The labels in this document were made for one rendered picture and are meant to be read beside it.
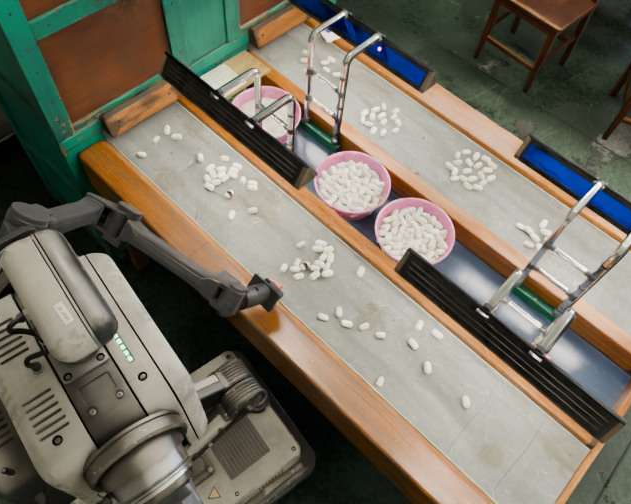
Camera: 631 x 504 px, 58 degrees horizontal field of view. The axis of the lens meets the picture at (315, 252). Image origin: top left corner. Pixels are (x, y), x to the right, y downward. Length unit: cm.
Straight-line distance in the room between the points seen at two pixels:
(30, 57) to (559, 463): 185
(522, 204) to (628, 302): 46
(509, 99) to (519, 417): 225
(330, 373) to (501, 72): 255
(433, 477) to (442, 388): 25
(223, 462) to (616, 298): 135
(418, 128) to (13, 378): 167
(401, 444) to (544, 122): 238
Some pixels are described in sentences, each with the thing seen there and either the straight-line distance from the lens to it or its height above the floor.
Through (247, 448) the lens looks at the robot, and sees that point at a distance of 189.
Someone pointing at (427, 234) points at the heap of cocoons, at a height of 74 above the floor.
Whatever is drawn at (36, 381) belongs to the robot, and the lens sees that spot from 98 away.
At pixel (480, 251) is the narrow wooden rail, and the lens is 200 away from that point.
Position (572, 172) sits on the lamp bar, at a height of 110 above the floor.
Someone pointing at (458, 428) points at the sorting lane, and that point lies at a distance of 170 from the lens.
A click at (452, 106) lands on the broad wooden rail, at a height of 76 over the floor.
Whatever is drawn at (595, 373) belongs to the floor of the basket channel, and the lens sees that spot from 199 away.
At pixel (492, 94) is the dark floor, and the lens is 360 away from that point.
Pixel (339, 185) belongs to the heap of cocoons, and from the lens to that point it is 200.
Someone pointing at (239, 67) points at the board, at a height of 78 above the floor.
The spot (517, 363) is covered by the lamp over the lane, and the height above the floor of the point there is 107.
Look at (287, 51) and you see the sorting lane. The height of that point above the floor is 74.
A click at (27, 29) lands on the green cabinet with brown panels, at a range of 183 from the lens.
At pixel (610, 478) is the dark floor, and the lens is 269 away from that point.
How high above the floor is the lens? 232
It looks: 59 degrees down
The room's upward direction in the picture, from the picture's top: 7 degrees clockwise
